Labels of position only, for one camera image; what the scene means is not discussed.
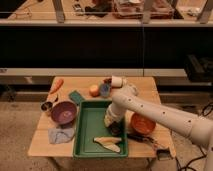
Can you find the yellow corn cob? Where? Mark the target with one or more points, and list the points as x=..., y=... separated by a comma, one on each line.
x=113, y=140

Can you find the teal sponge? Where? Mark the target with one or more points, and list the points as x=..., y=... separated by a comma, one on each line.
x=76, y=97

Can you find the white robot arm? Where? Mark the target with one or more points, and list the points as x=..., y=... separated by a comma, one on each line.
x=196, y=128

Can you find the small metal cup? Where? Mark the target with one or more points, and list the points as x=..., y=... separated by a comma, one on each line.
x=47, y=108

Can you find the purple bowl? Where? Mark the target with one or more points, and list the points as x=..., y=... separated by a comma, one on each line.
x=64, y=112

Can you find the white cup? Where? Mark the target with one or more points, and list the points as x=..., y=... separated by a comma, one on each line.
x=118, y=82

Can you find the orange carrot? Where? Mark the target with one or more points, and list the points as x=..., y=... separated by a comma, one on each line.
x=56, y=86

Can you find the blue small cup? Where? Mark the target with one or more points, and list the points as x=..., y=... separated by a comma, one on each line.
x=104, y=90

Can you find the clear plastic container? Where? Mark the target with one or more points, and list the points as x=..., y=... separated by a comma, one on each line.
x=161, y=9

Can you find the black eraser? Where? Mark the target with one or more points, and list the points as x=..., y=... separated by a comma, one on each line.
x=115, y=128

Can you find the grey blue cloth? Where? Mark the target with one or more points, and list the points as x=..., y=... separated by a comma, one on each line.
x=58, y=135

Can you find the green plastic tray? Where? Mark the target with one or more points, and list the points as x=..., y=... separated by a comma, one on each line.
x=90, y=124

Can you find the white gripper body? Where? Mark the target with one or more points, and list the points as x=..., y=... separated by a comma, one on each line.
x=108, y=120

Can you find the peach apple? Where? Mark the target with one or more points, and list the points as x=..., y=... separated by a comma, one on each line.
x=94, y=90

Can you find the white banana peel piece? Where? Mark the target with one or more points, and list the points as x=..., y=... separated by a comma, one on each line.
x=112, y=147

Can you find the orange bowl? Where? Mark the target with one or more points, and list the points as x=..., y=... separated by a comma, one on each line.
x=142, y=124

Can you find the black box on shelf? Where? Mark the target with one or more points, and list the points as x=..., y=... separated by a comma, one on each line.
x=199, y=69

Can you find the wooden table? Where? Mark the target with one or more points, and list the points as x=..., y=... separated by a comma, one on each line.
x=40, y=145

